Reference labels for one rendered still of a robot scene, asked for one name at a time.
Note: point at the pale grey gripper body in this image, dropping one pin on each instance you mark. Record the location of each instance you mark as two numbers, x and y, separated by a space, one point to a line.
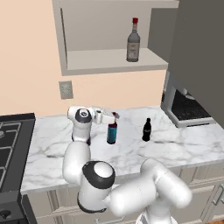
108 117

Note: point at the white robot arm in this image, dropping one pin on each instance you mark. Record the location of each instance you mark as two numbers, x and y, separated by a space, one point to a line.
96 186

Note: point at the beige base cabinet run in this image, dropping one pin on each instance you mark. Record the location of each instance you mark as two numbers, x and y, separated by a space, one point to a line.
58 204

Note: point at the grey cabinet door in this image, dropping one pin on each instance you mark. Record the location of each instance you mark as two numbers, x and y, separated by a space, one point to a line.
201 49

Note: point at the teal drink can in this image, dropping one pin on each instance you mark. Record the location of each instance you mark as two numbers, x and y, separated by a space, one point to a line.
112 134

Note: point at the dark cola bottle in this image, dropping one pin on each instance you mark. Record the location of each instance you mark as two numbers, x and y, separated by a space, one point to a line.
146 131

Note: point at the grey red-capped liquor bottle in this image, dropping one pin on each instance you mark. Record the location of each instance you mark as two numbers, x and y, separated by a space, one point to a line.
133 43

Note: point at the white coffee machine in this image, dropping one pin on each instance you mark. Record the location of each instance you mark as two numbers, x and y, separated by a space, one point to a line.
186 112

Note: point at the black stove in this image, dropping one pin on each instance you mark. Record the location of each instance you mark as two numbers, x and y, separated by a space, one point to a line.
13 151

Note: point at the black stove knob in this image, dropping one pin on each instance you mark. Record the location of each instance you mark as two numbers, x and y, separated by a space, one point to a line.
5 214

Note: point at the grey wall outlet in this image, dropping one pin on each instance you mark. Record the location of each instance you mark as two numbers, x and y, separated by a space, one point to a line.
66 89

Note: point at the open grey wall cabinet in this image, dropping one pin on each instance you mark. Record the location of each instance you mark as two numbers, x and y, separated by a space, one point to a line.
99 43

